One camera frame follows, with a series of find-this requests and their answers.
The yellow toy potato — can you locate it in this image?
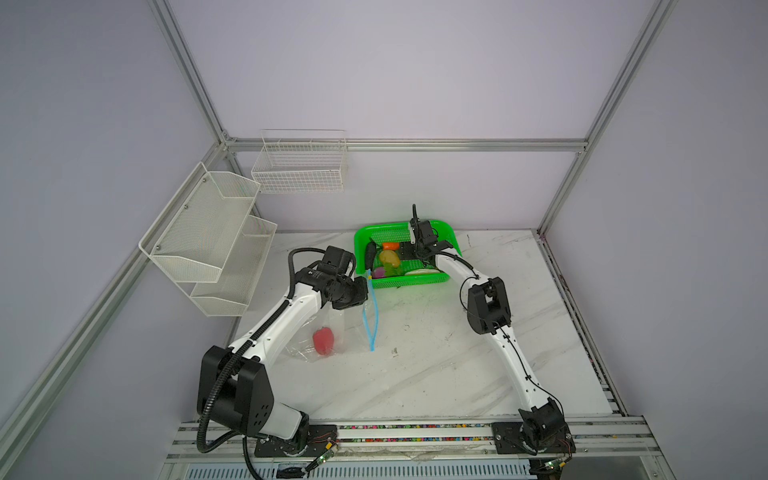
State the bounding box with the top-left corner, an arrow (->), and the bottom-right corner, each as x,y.
379,249 -> 401,269

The black corrugated cable hose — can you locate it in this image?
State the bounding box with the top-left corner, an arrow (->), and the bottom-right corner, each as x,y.
196,247 -> 328,480

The white toy radish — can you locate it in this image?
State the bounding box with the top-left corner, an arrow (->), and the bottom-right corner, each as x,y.
405,268 -> 442,276

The dark toy eggplant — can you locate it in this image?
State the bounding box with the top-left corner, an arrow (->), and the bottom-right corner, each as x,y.
364,240 -> 378,271

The green plastic basket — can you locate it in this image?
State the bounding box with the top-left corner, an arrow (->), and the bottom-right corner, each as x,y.
354,222 -> 450,289

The white mesh two-tier shelf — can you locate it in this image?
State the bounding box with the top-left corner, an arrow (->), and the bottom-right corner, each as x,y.
138,163 -> 277,317

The clear zip top bag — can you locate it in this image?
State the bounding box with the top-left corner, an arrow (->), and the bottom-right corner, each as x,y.
284,275 -> 379,362

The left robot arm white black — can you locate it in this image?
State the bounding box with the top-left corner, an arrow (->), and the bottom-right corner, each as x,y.
195,272 -> 368,455

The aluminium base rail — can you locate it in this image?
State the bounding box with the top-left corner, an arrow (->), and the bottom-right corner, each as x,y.
159,416 -> 674,479

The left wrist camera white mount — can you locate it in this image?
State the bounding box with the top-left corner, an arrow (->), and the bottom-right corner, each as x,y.
317,246 -> 356,276

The white wire wall basket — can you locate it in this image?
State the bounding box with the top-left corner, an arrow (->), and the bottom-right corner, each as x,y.
251,129 -> 348,194

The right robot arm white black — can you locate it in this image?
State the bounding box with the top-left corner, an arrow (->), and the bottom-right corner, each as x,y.
409,214 -> 574,455

